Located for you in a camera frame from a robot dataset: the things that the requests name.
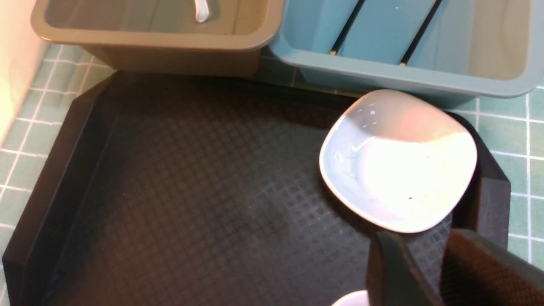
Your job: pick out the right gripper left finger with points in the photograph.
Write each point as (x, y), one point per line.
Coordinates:
(393, 277)

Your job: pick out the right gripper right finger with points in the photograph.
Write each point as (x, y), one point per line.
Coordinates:
(478, 272)

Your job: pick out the white small dish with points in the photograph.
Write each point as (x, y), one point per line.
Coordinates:
(356, 298)
(397, 161)

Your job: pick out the white ceramic spoon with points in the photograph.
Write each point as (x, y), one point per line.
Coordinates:
(202, 11)

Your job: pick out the blue plastic bin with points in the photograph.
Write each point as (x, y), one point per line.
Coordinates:
(472, 48)

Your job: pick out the black plastic tray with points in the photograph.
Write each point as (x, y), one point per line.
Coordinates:
(195, 191)

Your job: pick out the brown plastic bin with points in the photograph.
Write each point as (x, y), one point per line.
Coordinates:
(163, 35)

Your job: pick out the large white plastic bin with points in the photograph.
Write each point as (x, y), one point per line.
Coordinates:
(21, 55)

